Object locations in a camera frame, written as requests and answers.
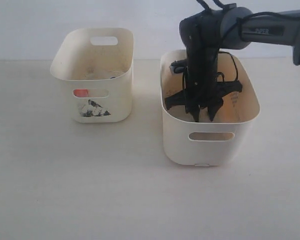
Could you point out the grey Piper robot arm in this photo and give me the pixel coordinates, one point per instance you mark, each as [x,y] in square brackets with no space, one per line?
[211,32]

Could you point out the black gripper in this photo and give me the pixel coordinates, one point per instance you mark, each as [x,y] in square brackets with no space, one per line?
[202,85]

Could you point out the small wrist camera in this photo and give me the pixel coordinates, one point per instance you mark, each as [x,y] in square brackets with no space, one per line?
[178,67]

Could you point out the orange cap tube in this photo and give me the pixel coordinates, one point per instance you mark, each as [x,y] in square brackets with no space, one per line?
[88,93]

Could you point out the cream plastic bin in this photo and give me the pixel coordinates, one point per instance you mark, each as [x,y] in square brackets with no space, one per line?
[206,143]
[86,59]

